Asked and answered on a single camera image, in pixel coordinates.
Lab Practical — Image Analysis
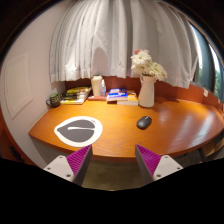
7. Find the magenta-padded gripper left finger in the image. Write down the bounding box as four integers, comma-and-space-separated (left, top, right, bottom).
43, 143, 94, 187

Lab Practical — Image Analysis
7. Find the cream tumbler cup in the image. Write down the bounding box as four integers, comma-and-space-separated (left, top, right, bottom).
90, 75, 103, 97

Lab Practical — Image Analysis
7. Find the cream ceramic vase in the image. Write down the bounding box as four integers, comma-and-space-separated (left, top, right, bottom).
137, 74, 157, 109

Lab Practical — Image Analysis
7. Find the white flower bouquet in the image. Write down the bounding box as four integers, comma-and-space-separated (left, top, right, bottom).
130, 49, 169, 82

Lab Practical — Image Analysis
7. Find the black computer mouse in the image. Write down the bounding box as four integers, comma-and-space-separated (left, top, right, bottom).
136, 115, 153, 130

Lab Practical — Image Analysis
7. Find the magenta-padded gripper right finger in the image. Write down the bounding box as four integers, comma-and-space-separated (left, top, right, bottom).
134, 143, 184, 185

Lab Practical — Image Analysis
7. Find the black and yellow book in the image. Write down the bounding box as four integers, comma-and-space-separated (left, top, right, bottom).
65, 86, 92, 95

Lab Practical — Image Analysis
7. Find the white wall panel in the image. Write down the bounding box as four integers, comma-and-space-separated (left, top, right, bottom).
3, 53, 34, 120

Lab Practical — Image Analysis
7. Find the white and grey mouse pad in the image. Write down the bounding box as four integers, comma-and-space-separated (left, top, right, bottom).
53, 115, 104, 148

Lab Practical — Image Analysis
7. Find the clear spray bottle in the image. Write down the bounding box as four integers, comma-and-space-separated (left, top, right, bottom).
100, 79, 107, 98

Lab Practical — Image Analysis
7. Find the window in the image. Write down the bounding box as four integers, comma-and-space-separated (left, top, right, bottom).
191, 24, 224, 101

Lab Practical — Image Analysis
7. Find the red book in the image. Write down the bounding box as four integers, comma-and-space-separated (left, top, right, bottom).
87, 95, 108, 102

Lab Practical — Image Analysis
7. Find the white curtain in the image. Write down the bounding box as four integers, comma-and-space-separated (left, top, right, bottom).
49, 0, 200, 89

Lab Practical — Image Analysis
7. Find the green mug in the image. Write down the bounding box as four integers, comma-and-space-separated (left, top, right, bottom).
45, 92, 62, 109

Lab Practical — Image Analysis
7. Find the white-edged book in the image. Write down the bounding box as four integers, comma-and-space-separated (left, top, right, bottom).
60, 96, 88, 106

